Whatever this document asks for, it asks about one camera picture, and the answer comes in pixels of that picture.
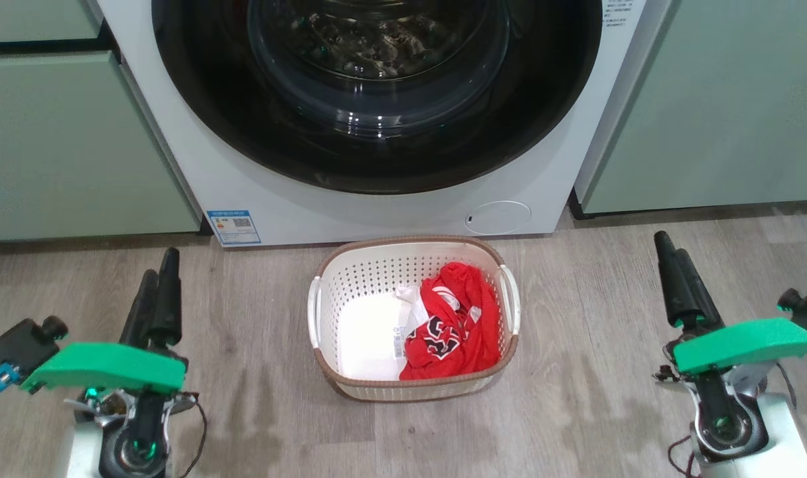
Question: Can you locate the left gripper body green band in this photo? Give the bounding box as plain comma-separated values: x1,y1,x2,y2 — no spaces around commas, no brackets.
20,342,200,478

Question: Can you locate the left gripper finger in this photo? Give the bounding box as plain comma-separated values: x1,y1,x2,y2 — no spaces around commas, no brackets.
149,248,183,348
119,269,160,347

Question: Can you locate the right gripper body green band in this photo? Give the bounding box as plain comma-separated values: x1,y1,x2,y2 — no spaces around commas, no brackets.
656,317,807,463

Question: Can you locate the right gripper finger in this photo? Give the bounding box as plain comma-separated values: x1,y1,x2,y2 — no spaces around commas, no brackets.
654,230,700,328
677,250,723,328

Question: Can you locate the washing machine glass door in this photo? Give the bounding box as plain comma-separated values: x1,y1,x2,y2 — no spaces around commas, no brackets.
151,0,603,195

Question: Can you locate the white garment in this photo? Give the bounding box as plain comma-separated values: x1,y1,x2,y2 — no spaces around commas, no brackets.
337,285,431,380

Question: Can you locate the red printed garment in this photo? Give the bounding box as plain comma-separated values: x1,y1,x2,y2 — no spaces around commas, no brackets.
399,262,502,381

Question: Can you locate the white front-load washing machine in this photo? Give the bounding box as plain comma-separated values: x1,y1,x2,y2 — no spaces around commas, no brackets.
97,0,673,248

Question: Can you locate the blue energy label sticker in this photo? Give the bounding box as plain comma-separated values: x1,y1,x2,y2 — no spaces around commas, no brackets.
206,210,261,246

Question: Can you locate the pale green cabinet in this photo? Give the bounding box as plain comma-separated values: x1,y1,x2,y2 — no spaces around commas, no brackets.
574,0,807,216
0,52,202,242

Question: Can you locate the round white filter cover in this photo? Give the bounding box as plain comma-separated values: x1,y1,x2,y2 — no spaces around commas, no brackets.
465,200,532,235

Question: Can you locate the cream perforated laundry basket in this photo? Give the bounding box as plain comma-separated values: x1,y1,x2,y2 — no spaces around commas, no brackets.
307,234,521,403

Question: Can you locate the printed text label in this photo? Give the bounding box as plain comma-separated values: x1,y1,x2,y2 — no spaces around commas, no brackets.
603,0,645,28

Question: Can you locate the pale green cabinet drawer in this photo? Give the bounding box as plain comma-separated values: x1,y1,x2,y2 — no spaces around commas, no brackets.
0,0,104,44

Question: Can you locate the thin dark gripper cable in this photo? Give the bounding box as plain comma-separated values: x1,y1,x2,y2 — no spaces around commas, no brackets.
170,395,209,478
666,435,704,478

